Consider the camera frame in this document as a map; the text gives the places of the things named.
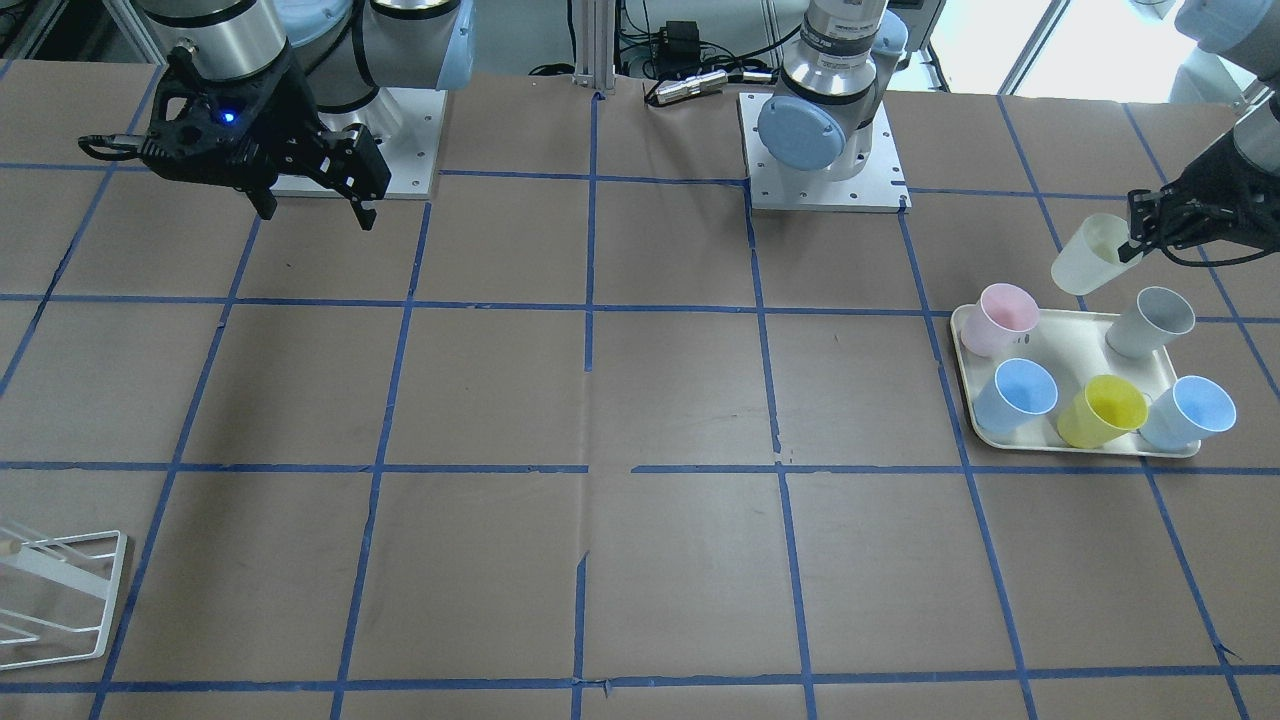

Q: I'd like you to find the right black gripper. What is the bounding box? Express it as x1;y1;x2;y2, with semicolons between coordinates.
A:
140;45;392;231

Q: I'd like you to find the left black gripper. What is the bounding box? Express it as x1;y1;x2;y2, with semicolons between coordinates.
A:
1117;131;1279;263

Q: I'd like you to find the white plastic cup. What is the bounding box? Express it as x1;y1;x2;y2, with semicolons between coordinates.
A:
1051;213;1144;296

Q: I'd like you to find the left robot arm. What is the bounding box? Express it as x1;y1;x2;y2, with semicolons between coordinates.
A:
742;1;1277;266

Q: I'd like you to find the grey plastic cup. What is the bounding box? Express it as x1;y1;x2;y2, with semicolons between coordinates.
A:
1103;286;1197;359

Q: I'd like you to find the pink plastic cup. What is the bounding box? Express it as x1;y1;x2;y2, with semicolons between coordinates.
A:
960;282;1041;357

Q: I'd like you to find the yellow plastic cup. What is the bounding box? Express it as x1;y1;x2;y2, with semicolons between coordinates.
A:
1056;375;1149;448

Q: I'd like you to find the blue cup tray end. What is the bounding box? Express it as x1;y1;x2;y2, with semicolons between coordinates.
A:
1138;375;1238;452

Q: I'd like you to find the blue cup near pink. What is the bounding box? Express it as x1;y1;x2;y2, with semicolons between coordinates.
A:
972;357;1059;436

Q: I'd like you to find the cream plastic tray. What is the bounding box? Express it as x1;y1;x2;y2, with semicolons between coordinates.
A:
948;304;1178;454

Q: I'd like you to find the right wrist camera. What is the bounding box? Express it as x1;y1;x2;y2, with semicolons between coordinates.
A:
140;68;274;190

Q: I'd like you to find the aluminium frame post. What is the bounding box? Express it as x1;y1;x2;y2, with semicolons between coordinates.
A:
568;0;617;96

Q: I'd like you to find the white wire cup rack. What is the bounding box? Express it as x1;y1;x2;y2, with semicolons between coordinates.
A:
1;518;129;673

